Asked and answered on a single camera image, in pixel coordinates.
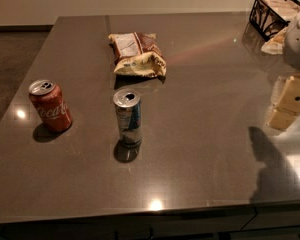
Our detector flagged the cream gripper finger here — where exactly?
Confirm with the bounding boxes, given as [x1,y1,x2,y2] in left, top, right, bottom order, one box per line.
[266,72,300,131]

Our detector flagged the red coca-cola can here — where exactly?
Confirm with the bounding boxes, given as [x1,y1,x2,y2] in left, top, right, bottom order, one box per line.
[29,79,72,133]

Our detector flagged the black wire napkin basket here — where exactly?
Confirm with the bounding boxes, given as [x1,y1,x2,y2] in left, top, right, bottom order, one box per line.
[249,0,300,41]

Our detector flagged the silver blue redbull can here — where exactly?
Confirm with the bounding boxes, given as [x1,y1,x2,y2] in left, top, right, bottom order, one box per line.
[113,88,142,146]

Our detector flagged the brown yellow chip bag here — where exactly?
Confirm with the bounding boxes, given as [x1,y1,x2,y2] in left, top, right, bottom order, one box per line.
[108,32,166,78]

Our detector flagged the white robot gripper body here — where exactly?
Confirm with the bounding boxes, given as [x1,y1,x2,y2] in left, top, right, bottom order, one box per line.
[283,12,300,69]

